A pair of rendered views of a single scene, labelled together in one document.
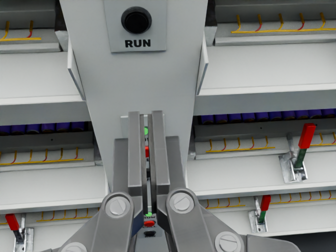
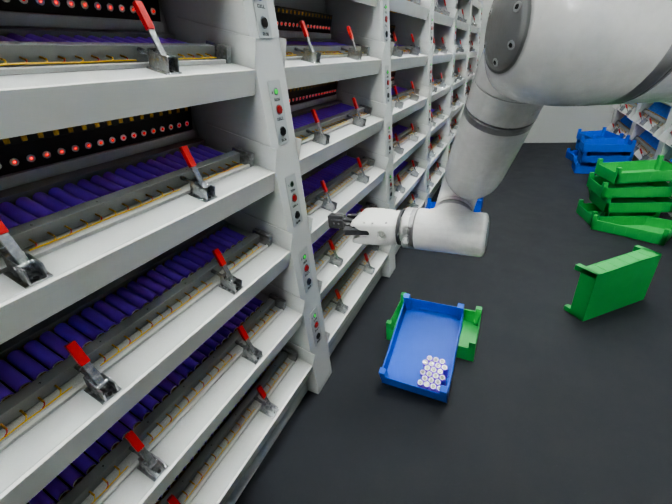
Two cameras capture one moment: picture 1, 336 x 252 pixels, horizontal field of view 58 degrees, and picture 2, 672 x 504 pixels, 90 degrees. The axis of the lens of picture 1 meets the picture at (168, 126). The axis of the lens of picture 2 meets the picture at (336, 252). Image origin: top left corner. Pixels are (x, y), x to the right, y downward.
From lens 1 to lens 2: 0.70 m
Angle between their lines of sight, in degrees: 46
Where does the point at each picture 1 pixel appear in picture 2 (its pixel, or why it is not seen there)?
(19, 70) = (265, 257)
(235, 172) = (324, 275)
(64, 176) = (277, 322)
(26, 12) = (253, 240)
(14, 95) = (273, 261)
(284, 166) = (333, 263)
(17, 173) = (259, 337)
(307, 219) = (353, 294)
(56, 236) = (280, 393)
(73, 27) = (287, 223)
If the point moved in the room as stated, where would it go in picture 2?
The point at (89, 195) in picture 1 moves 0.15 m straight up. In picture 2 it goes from (293, 319) to (283, 271)
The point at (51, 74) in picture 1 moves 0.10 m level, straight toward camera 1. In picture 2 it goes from (274, 252) to (316, 250)
